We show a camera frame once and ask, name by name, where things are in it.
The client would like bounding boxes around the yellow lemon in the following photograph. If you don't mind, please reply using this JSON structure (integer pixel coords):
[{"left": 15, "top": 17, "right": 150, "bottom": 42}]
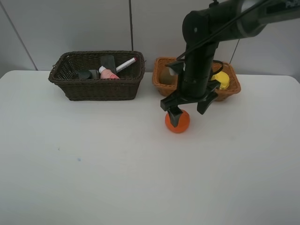
[{"left": 211, "top": 71, "right": 230, "bottom": 90}]

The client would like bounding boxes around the grey felt whiteboard eraser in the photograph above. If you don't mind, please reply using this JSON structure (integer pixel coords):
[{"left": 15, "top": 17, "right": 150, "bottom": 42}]
[{"left": 101, "top": 55, "right": 116, "bottom": 74}]

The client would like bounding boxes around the white red-capped marker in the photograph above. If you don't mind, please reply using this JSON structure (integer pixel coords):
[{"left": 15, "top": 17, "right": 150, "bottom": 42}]
[{"left": 116, "top": 57, "right": 137, "bottom": 73}]

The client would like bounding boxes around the pink lotion bottle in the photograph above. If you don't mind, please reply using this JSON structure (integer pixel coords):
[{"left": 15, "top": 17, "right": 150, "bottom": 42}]
[{"left": 98, "top": 66, "right": 119, "bottom": 79}]

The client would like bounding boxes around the orange mandarin fruit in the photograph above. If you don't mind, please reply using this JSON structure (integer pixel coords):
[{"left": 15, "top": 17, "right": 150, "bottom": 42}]
[{"left": 165, "top": 110, "right": 190, "bottom": 134}]

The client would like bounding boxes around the dark brown wicker basket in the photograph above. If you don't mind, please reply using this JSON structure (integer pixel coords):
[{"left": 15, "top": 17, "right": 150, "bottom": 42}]
[{"left": 48, "top": 51, "right": 145, "bottom": 101}]

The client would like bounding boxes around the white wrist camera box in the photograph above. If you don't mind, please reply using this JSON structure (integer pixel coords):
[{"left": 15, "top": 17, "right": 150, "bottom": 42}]
[{"left": 166, "top": 61, "right": 185, "bottom": 76}]

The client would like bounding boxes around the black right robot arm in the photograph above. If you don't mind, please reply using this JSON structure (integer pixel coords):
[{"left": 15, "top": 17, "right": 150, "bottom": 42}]
[{"left": 160, "top": 0, "right": 300, "bottom": 128}]

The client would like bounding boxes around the black square bottle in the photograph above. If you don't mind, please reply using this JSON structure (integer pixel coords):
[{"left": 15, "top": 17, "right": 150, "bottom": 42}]
[{"left": 75, "top": 69, "right": 99, "bottom": 80}]

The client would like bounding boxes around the orange wicker basket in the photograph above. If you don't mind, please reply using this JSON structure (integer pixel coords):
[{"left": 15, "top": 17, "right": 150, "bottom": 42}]
[{"left": 152, "top": 57, "right": 241, "bottom": 102}]

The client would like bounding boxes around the brown kiwi fruit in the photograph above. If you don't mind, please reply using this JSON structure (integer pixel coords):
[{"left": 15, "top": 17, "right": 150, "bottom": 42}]
[{"left": 159, "top": 67, "right": 178, "bottom": 85}]

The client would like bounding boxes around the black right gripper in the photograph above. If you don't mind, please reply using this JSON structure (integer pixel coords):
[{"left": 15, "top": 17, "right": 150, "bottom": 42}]
[{"left": 160, "top": 80, "right": 220, "bottom": 127}]

